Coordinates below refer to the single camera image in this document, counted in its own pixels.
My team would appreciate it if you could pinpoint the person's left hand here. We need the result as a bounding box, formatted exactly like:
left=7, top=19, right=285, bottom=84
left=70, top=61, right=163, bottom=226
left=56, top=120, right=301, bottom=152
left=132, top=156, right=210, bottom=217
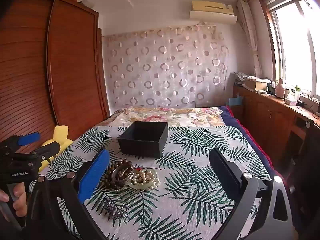
left=0, top=182, right=28, bottom=222

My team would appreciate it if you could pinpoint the leaf print blanket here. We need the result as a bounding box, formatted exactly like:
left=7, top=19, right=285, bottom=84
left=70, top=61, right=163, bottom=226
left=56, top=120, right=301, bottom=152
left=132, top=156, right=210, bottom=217
left=29, top=124, right=272, bottom=240

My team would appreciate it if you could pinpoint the circle pattern sheer curtain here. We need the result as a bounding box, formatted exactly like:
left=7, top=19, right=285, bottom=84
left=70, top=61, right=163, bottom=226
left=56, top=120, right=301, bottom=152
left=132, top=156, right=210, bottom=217
left=103, top=24, right=230, bottom=110

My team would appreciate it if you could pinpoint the teal paper bag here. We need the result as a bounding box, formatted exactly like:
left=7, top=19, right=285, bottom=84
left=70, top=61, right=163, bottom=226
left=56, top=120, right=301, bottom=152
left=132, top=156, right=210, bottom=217
left=226, top=94, right=244, bottom=107

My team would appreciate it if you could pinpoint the open cardboard box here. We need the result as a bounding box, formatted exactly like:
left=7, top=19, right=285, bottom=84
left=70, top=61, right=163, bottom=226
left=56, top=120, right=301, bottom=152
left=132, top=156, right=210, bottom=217
left=244, top=77, right=272, bottom=92

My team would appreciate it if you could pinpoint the black square box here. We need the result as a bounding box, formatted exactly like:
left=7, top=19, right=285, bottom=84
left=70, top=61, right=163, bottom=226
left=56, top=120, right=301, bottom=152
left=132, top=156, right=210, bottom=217
left=117, top=121, right=169, bottom=159

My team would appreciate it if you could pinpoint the pale green jade bangle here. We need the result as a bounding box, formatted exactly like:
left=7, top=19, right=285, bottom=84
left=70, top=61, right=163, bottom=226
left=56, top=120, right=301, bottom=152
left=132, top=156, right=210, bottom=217
left=127, top=168, right=158, bottom=189

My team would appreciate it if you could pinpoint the white patterned window curtain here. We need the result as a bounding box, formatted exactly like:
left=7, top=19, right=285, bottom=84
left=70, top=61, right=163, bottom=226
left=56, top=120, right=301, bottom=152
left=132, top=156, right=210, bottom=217
left=236, top=0, right=263, bottom=77

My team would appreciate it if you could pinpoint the yellow plush toy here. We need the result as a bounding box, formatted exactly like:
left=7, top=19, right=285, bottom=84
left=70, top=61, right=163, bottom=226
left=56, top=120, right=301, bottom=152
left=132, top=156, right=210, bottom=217
left=40, top=125, right=74, bottom=173

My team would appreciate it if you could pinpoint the brown wooden wardrobe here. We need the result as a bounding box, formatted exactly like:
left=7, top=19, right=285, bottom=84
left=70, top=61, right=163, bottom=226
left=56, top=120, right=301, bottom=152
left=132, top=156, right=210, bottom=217
left=0, top=0, right=111, bottom=155

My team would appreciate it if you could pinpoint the dark wooden bead bracelet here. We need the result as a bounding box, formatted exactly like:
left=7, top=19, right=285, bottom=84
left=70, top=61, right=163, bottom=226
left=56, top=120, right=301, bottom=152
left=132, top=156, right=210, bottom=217
left=106, top=159, right=135, bottom=191

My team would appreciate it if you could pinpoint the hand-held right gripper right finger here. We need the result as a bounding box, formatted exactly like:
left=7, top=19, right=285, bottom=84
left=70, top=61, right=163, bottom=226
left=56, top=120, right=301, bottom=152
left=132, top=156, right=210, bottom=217
left=209, top=148, right=294, bottom=240

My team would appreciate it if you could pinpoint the dark blue red-edged blanket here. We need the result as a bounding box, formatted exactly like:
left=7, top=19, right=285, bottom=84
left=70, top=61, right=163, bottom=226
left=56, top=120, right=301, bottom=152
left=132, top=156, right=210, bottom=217
left=220, top=106, right=283, bottom=178

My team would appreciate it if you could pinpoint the wall air conditioner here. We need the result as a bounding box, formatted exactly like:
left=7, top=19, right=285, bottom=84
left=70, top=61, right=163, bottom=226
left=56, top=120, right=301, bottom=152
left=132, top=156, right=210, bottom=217
left=189, top=0, right=237, bottom=25

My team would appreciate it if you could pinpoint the pink thermos jug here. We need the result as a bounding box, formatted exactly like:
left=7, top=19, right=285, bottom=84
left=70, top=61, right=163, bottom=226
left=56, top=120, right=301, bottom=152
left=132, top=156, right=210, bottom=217
left=275, top=78, right=286, bottom=99

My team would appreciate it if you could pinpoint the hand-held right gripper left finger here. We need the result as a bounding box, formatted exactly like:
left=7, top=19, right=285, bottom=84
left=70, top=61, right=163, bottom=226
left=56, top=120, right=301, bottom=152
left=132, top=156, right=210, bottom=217
left=24, top=148, right=112, bottom=240

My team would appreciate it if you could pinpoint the floral quilt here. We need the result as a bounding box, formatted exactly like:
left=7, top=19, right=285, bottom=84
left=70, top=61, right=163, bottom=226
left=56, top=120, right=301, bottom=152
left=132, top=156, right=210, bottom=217
left=99, top=106, right=234, bottom=128

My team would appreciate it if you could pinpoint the long wooden cabinet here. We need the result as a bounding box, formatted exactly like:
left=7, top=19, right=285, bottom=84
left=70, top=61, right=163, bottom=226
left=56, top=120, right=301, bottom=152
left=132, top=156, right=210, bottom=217
left=232, top=84, right=320, bottom=172

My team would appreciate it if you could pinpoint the white pearl necklace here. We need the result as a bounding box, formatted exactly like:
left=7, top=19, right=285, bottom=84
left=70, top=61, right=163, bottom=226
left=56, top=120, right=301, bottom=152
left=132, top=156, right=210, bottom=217
left=111, top=165, right=161, bottom=192

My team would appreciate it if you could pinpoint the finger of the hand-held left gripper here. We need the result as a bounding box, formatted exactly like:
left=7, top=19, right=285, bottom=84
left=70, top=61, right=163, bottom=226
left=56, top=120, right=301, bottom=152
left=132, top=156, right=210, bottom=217
left=30, top=142, right=62, bottom=164
left=0, top=132, right=41, bottom=153

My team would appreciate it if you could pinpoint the red string bracelet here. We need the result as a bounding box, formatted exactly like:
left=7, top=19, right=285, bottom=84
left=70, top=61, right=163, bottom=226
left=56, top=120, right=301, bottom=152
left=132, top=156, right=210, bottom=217
left=136, top=164, right=163, bottom=172

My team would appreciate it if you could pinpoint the crumpled patterned cloth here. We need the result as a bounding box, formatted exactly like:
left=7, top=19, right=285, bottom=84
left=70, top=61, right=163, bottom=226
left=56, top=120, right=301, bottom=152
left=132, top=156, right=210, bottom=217
left=234, top=71, right=256, bottom=83

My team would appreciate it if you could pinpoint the window with wooden frame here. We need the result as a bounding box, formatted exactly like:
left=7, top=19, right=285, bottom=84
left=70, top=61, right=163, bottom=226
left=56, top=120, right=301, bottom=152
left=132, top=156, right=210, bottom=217
left=258, top=0, right=320, bottom=101

